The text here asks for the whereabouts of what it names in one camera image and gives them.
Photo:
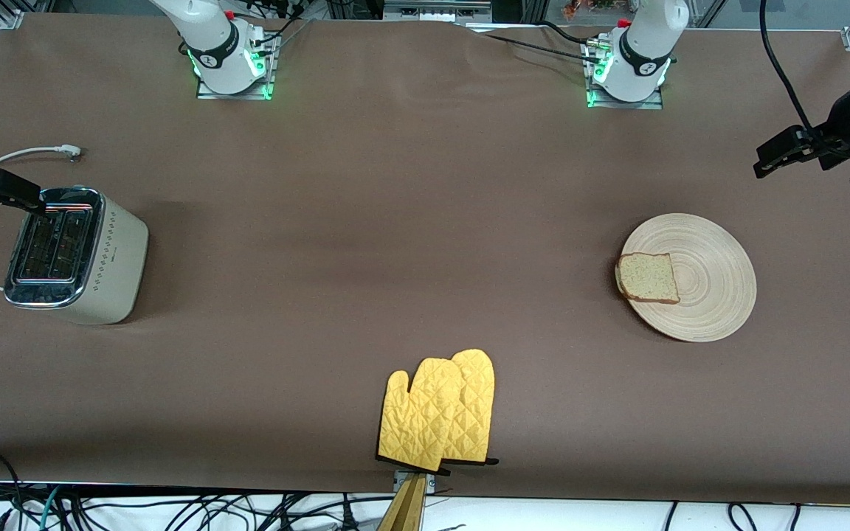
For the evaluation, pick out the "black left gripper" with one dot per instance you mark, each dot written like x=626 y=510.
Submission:
x=840 y=124

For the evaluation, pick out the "round wooden plate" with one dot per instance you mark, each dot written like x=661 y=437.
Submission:
x=713 y=284

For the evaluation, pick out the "brown bread slice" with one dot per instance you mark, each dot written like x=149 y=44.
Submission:
x=648 y=277

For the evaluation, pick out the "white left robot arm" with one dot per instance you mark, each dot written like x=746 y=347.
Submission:
x=643 y=51

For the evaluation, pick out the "beige chrome two-slot toaster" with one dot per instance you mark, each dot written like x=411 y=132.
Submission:
x=78 y=254

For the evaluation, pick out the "grey metal background device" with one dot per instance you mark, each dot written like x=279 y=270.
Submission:
x=436 y=9

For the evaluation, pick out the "brown table cover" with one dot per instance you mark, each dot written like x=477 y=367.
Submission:
x=395 y=184

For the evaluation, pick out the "yellow quilted oven mitt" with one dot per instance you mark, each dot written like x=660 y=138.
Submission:
x=478 y=398
x=419 y=420

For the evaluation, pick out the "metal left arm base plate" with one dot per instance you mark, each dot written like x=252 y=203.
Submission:
x=595 y=99

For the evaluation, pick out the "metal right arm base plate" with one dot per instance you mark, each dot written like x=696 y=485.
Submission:
x=271 y=63

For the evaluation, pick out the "wooden post with metal bracket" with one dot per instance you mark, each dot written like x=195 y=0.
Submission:
x=406 y=509

